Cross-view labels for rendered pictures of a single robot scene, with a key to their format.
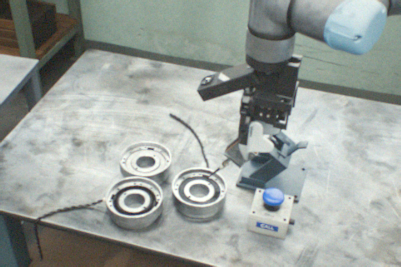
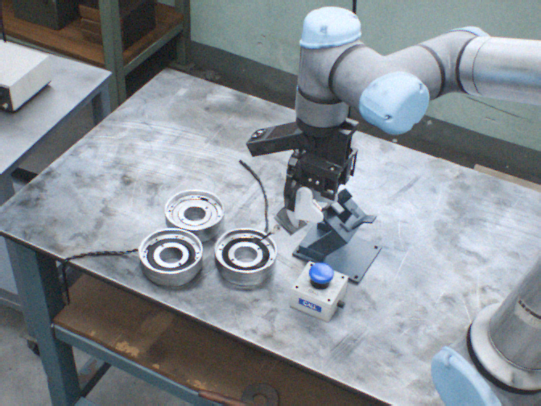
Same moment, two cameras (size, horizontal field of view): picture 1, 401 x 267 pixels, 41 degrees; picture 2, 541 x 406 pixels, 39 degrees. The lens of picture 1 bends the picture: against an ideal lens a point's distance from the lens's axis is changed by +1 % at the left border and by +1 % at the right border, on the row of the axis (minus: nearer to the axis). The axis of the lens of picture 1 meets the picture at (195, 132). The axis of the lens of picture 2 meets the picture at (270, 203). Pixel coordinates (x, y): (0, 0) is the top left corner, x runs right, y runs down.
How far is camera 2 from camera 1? 32 cm
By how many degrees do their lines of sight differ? 7
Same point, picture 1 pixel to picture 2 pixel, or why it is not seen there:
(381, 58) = not seen: outside the picture
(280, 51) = (327, 115)
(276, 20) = (320, 84)
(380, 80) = not seen: outside the picture
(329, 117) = (429, 189)
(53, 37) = (149, 36)
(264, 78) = (314, 141)
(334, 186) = (406, 271)
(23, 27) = (110, 22)
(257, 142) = (306, 210)
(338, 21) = (371, 97)
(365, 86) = not seen: outside the picture
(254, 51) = (300, 111)
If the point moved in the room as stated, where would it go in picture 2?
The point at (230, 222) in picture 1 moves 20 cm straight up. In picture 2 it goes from (273, 295) to (280, 205)
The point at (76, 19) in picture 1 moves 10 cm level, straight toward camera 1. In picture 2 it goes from (183, 14) to (181, 27)
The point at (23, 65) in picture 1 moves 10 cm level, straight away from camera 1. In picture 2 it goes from (92, 76) to (92, 55)
